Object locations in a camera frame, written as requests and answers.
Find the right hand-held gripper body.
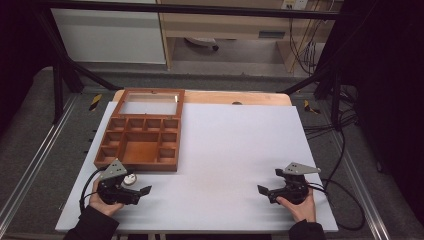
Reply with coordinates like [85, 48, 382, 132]
[268, 162, 322, 205]

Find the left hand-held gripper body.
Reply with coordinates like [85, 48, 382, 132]
[96, 158, 142, 206]

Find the round silver watch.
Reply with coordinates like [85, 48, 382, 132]
[122, 173, 138, 187]

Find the wooden compartment box with glass lid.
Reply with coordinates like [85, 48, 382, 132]
[93, 87, 186, 173]

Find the person's left hand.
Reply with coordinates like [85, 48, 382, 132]
[88, 177, 125, 217]

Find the person's right hand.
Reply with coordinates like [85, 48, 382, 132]
[275, 188, 317, 224]

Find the white board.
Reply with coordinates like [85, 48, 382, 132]
[54, 101, 340, 234]

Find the yellow and black tape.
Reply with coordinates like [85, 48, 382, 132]
[303, 99, 322, 115]
[88, 93, 103, 112]

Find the wooden table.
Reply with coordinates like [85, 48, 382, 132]
[112, 89, 293, 107]

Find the black metal stand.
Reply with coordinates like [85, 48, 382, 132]
[32, 8, 125, 125]
[281, 63, 345, 132]

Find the black curtain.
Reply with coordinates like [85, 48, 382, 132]
[0, 0, 56, 134]
[324, 0, 424, 228]

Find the white cabinet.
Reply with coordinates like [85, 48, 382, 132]
[50, 7, 167, 65]

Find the white chair base with caster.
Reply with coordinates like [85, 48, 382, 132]
[184, 36, 221, 52]

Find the light wooden desk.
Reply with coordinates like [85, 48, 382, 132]
[155, 0, 345, 73]

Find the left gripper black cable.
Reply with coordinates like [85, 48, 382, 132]
[78, 166, 112, 213]

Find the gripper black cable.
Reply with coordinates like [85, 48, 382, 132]
[78, 166, 112, 213]
[305, 128, 367, 232]

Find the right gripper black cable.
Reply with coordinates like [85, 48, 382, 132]
[305, 128, 367, 232]

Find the aluminium rail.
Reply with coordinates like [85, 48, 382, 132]
[0, 94, 80, 229]
[328, 129, 392, 240]

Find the bundle of hanging cables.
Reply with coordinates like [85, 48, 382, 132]
[287, 16, 328, 77]

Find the white wall socket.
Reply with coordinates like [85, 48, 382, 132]
[280, 0, 310, 11]

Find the black frame crossbar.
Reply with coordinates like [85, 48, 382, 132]
[33, 0, 342, 21]

